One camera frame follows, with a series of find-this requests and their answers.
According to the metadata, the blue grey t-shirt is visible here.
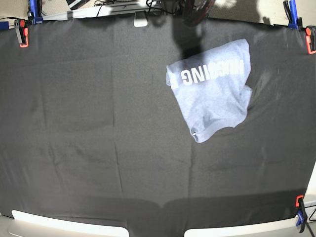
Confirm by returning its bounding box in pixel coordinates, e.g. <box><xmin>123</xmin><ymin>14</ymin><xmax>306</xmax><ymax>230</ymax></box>
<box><xmin>166</xmin><ymin>39</ymin><xmax>252</xmax><ymax>143</ymax></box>

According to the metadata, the black table cloth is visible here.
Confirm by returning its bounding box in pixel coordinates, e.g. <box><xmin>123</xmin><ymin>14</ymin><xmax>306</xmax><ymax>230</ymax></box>
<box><xmin>0</xmin><ymin>16</ymin><xmax>316</xmax><ymax>237</ymax></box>

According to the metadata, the orange black clamp far left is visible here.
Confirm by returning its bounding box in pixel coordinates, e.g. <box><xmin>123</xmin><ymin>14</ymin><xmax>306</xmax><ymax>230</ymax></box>
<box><xmin>14</xmin><ymin>19</ymin><xmax>29</xmax><ymax>48</ymax></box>

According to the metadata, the orange black clamp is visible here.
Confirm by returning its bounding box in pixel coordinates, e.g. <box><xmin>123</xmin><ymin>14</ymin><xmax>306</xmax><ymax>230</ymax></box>
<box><xmin>306</xmin><ymin>26</ymin><xmax>316</xmax><ymax>54</ymax></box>
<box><xmin>14</xmin><ymin>19</ymin><xmax>29</xmax><ymax>48</ymax></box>

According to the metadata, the blue clamp far left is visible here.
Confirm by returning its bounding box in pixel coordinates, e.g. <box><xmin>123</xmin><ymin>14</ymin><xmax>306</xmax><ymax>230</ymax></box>
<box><xmin>27</xmin><ymin>0</ymin><xmax>43</xmax><ymax>25</ymax></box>

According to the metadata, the blue clamp far right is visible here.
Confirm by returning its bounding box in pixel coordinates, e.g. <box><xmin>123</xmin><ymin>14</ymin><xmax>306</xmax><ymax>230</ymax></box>
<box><xmin>283</xmin><ymin>0</ymin><xmax>302</xmax><ymax>31</ymax></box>

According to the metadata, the blue orange clamp near right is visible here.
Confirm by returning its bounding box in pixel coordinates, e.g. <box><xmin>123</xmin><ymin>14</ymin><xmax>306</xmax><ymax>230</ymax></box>
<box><xmin>295</xmin><ymin>195</ymin><xmax>307</xmax><ymax>233</ymax></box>

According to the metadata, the orange black clamp far right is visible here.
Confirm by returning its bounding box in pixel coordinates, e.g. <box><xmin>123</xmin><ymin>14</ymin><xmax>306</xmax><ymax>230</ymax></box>
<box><xmin>306</xmin><ymin>26</ymin><xmax>316</xmax><ymax>54</ymax></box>

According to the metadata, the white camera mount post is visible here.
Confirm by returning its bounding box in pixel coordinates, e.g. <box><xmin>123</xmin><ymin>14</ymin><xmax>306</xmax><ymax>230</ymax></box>
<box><xmin>133</xmin><ymin>11</ymin><xmax>148</xmax><ymax>28</ymax></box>

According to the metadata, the red black cable bundle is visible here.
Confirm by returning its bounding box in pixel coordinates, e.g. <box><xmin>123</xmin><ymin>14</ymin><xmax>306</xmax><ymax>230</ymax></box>
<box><xmin>184</xmin><ymin>0</ymin><xmax>215</xmax><ymax>25</ymax></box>

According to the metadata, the aluminium rail at back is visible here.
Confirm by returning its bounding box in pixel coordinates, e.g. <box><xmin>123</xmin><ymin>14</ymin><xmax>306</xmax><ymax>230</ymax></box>
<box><xmin>42</xmin><ymin>1</ymin><xmax>149</xmax><ymax>21</ymax></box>

